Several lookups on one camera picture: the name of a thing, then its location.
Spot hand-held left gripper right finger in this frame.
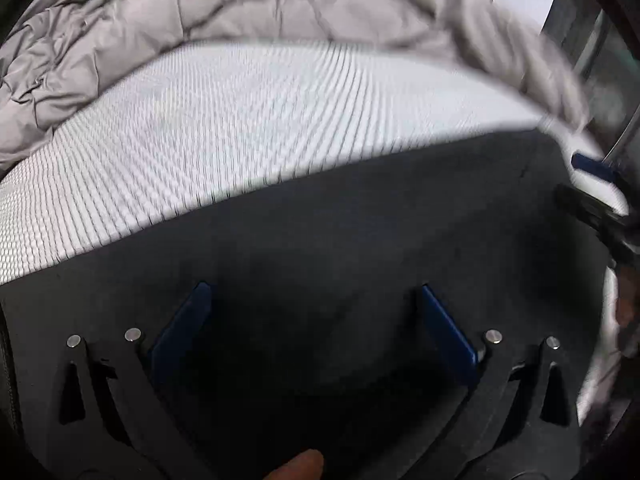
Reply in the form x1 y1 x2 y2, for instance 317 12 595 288
400 284 583 480

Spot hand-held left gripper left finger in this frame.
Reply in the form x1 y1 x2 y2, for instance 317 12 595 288
50 280 221 480

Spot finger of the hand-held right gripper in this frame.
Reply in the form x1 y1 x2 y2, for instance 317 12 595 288
570 152 631 186
555 184 640 266

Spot black pants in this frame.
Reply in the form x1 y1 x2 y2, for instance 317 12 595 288
0 127 621 480

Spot person's left hand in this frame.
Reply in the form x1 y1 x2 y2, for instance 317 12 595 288
264 449 325 480

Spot dark shelf unit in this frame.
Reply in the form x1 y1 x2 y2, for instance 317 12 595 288
545 0 640 161

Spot white mesh mattress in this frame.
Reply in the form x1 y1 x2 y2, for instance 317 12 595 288
0 40 631 411

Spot grey quilted duvet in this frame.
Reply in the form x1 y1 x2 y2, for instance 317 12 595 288
0 0 601 176

